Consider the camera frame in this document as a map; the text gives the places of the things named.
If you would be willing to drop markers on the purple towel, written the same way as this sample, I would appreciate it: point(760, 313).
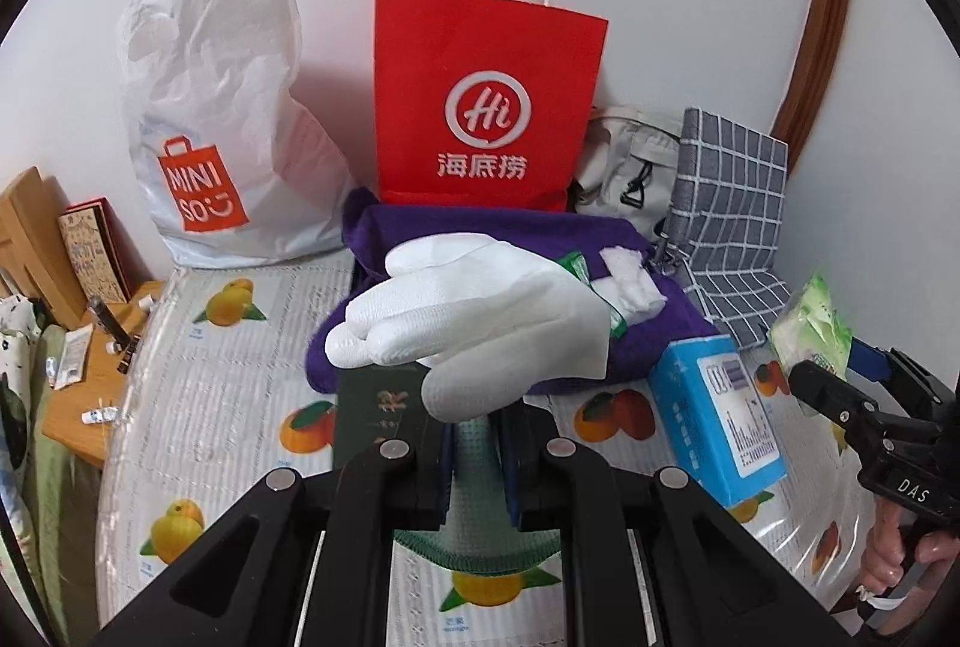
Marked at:
point(525, 234)

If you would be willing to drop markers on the small white tube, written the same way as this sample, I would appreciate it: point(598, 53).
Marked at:
point(99, 414)

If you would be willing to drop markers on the blue tissue box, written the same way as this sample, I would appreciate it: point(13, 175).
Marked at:
point(705, 407)

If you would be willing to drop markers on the white flat packet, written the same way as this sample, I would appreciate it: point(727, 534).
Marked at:
point(71, 358)

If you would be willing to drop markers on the green bed sheet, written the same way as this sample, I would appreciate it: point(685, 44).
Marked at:
point(60, 504)

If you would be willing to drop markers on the white flower print cloth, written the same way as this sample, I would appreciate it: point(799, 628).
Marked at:
point(15, 362)

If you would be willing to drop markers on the wooden headboard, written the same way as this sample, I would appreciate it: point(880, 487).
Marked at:
point(37, 242)

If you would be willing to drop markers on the person's right hand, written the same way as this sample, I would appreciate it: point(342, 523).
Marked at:
point(881, 561)

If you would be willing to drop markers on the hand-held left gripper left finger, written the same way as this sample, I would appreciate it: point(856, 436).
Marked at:
point(420, 467)

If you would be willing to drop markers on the white glove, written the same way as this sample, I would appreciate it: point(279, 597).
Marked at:
point(480, 309)

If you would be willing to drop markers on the small dark bottle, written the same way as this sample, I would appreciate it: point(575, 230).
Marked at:
point(112, 326)

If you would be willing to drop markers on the beige fabric bag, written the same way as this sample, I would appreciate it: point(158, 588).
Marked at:
point(622, 159)

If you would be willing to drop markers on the wooden nightstand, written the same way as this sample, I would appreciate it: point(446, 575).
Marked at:
point(82, 437)

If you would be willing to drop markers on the green wet wipes packet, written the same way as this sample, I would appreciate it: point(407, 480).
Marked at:
point(814, 317)

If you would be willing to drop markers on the brown patterned book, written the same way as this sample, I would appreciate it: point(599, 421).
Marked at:
point(94, 253)

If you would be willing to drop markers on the red paper bag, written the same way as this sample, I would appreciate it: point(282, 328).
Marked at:
point(487, 99)

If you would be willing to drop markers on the bronze tin box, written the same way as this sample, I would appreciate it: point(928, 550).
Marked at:
point(375, 414)

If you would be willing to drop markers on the wooden door frame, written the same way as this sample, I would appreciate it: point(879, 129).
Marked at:
point(825, 39)

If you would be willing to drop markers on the green striped white packet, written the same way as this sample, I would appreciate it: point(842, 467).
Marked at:
point(592, 287)

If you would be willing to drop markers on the white plastic shopping bag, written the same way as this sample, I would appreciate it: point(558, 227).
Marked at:
point(217, 129)

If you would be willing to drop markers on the white sponge block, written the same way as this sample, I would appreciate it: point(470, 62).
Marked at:
point(641, 298)

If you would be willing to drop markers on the mint green cloth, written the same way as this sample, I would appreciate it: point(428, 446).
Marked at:
point(476, 489)

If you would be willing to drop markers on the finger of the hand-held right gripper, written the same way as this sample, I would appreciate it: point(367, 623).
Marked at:
point(832, 392)
point(892, 369)

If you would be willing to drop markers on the grey checked cloth bag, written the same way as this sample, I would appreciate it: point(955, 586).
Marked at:
point(727, 204)

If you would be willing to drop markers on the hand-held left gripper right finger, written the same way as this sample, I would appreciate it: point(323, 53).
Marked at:
point(532, 467)

